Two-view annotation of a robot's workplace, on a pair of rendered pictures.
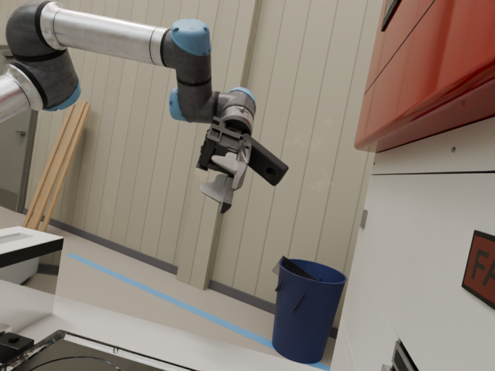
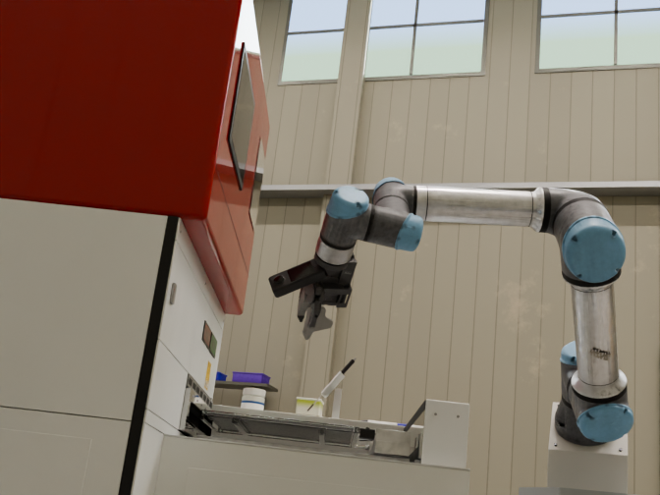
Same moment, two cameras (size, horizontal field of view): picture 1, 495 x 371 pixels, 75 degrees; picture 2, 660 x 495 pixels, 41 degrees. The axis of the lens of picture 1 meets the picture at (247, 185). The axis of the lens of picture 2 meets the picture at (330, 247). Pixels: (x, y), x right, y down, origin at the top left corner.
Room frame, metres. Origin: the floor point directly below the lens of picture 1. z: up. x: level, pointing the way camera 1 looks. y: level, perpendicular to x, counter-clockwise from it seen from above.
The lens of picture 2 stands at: (2.40, -0.19, 0.67)
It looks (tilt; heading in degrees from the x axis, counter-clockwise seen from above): 18 degrees up; 172
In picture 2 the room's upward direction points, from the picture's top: 7 degrees clockwise
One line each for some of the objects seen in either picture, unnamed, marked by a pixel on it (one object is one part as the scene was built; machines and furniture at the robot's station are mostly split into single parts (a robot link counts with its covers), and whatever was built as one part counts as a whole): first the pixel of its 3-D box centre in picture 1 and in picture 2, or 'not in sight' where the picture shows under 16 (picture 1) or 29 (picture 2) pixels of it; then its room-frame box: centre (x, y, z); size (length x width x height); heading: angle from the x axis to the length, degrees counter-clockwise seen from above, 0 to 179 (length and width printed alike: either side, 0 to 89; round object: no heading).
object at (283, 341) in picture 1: (301, 305); not in sight; (2.13, -0.50, 0.29); 0.50 x 0.46 x 0.59; 64
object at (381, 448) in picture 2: not in sight; (387, 455); (0.20, 0.31, 0.87); 0.36 x 0.08 x 0.03; 171
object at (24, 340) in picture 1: (12, 347); (367, 433); (0.35, 0.22, 0.90); 0.04 x 0.02 x 0.03; 81
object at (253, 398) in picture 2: not in sight; (252, 405); (-0.34, 0.00, 1.01); 0.07 x 0.07 x 0.10
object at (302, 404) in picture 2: not in sight; (308, 411); (-0.20, 0.15, 1.00); 0.07 x 0.07 x 0.07; 75
